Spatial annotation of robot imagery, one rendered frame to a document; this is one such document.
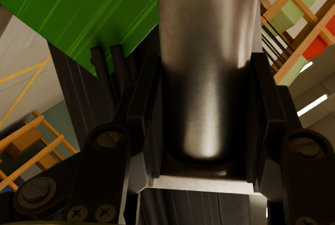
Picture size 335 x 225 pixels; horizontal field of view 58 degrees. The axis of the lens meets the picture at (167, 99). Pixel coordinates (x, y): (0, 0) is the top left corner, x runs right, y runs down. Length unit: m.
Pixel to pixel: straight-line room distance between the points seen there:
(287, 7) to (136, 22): 3.24
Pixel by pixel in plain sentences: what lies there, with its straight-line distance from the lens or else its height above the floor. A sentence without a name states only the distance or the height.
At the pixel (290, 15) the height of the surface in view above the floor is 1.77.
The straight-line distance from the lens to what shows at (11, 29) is 0.44.
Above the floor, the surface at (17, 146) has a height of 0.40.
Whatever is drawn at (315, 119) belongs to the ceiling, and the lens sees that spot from 7.87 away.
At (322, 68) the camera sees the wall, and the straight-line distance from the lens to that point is 9.64.
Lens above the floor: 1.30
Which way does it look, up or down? 4 degrees up
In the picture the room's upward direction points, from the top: 136 degrees clockwise
